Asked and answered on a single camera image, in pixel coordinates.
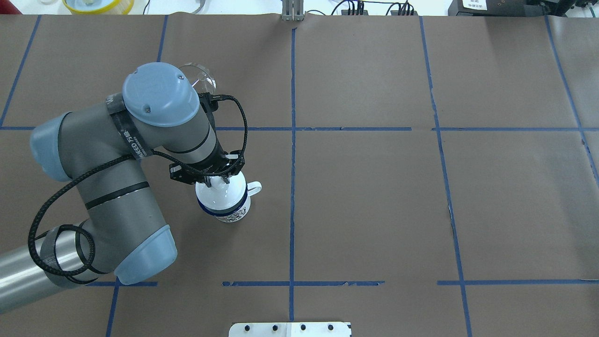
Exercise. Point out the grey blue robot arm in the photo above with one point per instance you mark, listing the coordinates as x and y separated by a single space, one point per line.
106 220

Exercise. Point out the black device with label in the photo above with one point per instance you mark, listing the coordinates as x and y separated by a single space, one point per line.
494 8

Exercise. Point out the black power strip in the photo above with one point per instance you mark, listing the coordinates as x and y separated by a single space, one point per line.
374 7

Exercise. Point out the white ceramic lid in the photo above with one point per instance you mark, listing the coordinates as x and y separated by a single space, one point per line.
222 197

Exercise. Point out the yellow rimmed bowl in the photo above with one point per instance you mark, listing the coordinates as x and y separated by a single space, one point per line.
99 7

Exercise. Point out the brown paper table cover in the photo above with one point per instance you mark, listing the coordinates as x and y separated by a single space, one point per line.
422 176

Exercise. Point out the grey metal clamp post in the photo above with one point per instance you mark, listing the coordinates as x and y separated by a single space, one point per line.
293 10

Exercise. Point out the white blue ceramic cup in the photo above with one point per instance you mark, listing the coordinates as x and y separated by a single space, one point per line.
253 188

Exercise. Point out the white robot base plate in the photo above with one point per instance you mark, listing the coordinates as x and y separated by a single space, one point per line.
291 329

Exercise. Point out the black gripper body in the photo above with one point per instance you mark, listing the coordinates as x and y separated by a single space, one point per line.
204 166

